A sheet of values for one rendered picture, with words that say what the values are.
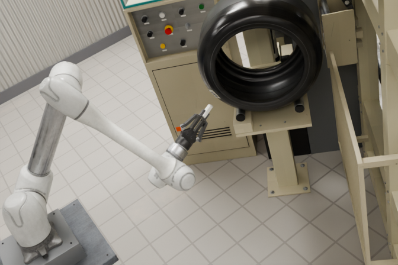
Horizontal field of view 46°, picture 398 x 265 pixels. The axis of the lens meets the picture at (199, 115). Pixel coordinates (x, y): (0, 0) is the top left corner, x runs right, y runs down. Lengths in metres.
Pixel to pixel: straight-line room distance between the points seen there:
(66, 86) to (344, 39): 1.33
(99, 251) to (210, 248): 0.86
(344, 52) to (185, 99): 1.13
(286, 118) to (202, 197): 1.08
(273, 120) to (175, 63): 0.86
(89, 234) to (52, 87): 0.82
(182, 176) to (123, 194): 1.60
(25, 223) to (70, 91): 0.63
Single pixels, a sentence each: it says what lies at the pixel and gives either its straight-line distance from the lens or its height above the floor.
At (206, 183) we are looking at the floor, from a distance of 3.29.
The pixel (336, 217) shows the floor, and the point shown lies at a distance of 2.92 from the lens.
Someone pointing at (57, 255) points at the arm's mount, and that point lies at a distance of 2.24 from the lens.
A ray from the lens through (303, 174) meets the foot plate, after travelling 3.16.
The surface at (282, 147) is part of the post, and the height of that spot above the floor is 0.35.
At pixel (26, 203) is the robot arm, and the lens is 2.17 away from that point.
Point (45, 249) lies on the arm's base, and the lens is 2.25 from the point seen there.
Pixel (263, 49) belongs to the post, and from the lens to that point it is 2.47.
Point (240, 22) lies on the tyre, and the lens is 1.97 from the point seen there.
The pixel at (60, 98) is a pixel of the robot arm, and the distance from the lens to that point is 1.89.
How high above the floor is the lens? 2.26
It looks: 35 degrees down
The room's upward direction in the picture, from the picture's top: 18 degrees counter-clockwise
